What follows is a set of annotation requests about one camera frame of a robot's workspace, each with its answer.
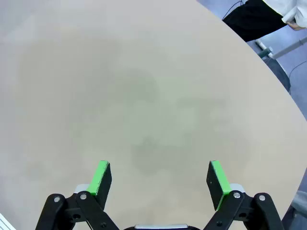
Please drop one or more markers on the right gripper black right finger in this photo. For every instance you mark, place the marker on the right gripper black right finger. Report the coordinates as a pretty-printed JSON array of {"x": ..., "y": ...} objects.
[{"x": 217, "y": 184}]

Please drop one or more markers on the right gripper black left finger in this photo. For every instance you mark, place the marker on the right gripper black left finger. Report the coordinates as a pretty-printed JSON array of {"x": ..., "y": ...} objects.
[{"x": 100, "y": 182}]

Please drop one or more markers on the person's left hand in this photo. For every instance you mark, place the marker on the person's left hand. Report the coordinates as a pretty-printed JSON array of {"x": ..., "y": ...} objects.
[{"x": 297, "y": 26}]

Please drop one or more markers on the silver slotted mounting platform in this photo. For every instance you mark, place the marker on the silver slotted mounting platform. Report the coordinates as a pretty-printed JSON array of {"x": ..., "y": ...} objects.
[{"x": 4, "y": 224}]

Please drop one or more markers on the dark grey plastic stool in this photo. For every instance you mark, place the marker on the dark grey plastic stool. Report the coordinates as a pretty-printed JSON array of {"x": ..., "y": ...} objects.
[{"x": 278, "y": 72}]

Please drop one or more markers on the white side table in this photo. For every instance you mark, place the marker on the white side table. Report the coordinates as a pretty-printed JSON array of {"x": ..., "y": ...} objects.
[{"x": 287, "y": 48}]

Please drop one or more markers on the person in white lab coat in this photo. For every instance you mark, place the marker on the person in white lab coat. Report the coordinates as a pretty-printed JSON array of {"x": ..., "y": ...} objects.
[{"x": 251, "y": 19}]

